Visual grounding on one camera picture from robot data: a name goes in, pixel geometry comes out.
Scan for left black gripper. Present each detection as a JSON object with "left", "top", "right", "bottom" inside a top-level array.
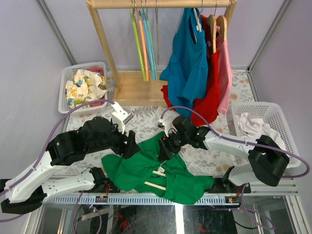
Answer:
[{"left": 88, "top": 120, "right": 142, "bottom": 159}]

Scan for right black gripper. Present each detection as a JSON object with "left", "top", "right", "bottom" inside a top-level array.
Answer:
[{"left": 158, "top": 130, "right": 189, "bottom": 161}]

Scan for cream white hanger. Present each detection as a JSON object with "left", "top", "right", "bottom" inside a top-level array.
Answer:
[{"left": 144, "top": 160, "right": 167, "bottom": 191}]

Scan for green t shirt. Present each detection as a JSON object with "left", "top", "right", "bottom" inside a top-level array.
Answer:
[{"left": 101, "top": 132, "right": 215, "bottom": 205}]

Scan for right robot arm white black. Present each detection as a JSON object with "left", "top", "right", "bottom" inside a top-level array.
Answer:
[{"left": 158, "top": 116, "right": 290, "bottom": 194}]

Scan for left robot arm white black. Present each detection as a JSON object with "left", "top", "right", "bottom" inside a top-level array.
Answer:
[{"left": 0, "top": 117, "right": 140, "bottom": 215}]

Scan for red t shirt hanging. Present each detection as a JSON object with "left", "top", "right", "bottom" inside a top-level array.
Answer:
[{"left": 160, "top": 14, "right": 221, "bottom": 127}]

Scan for blue t shirt hanging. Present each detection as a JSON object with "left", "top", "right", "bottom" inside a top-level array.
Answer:
[{"left": 160, "top": 8, "right": 208, "bottom": 109}]

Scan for teal plastic hanger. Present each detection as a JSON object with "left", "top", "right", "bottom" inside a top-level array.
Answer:
[{"left": 144, "top": 1, "right": 158, "bottom": 80}]

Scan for pink t shirt hanging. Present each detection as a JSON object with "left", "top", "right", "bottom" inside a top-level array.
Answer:
[{"left": 216, "top": 26, "right": 233, "bottom": 115}]

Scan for orange plastic hanger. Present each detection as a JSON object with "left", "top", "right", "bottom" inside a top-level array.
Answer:
[{"left": 135, "top": 5, "right": 149, "bottom": 81}]

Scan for white hanger with blue shirt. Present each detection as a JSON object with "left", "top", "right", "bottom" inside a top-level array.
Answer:
[{"left": 193, "top": 8, "right": 202, "bottom": 32}]

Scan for blue plastic hanger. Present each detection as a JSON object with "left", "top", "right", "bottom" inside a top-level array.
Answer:
[{"left": 140, "top": 3, "right": 154, "bottom": 79}]

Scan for green plastic hanger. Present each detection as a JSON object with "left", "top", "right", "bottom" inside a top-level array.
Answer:
[{"left": 130, "top": 0, "right": 148, "bottom": 81}]

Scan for wooden hanger with red shirt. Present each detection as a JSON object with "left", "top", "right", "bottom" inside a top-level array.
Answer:
[{"left": 200, "top": 14, "right": 217, "bottom": 56}]

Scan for wooden hanger with pink shirt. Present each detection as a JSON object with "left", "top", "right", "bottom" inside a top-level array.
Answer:
[{"left": 213, "top": 0, "right": 227, "bottom": 41}]

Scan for wooden clothes rack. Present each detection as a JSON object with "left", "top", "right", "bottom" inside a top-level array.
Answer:
[{"left": 86, "top": 0, "right": 237, "bottom": 106}]

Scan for patterned cream cloth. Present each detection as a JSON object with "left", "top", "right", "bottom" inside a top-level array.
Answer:
[{"left": 65, "top": 69, "right": 108, "bottom": 109}]

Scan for left white plastic basket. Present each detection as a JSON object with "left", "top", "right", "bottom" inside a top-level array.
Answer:
[{"left": 58, "top": 62, "right": 107, "bottom": 116}]

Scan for white plastic basket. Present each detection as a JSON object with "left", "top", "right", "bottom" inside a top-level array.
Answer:
[
  {"left": 58, "top": 62, "right": 107, "bottom": 116},
  {"left": 231, "top": 102, "right": 299, "bottom": 155}
]

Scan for dark red cloth in basket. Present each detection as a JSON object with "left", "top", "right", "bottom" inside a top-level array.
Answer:
[{"left": 87, "top": 66, "right": 105, "bottom": 107}]

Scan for white cloth in basket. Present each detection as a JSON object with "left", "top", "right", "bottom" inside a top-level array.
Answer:
[{"left": 234, "top": 113, "right": 286, "bottom": 150}]

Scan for right white plastic basket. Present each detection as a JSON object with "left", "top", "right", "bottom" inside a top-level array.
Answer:
[{"left": 231, "top": 102, "right": 299, "bottom": 155}]

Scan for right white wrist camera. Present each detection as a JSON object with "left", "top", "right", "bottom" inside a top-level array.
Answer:
[{"left": 157, "top": 119, "right": 176, "bottom": 137}]

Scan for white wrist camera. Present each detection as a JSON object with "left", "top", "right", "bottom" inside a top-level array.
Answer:
[
  {"left": 157, "top": 119, "right": 176, "bottom": 137},
  {"left": 111, "top": 102, "right": 134, "bottom": 134}
]

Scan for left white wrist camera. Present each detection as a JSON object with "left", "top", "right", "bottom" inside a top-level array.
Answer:
[{"left": 111, "top": 102, "right": 134, "bottom": 134}]

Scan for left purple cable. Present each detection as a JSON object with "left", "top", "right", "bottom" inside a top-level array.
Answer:
[{"left": 0, "top": 98, "right": 115, "bottom": 223}]

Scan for aluminium mounting rail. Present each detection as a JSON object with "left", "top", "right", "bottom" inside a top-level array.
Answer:
[{"left": 36, "top": 175, "right": 299, "bottom": 206}]

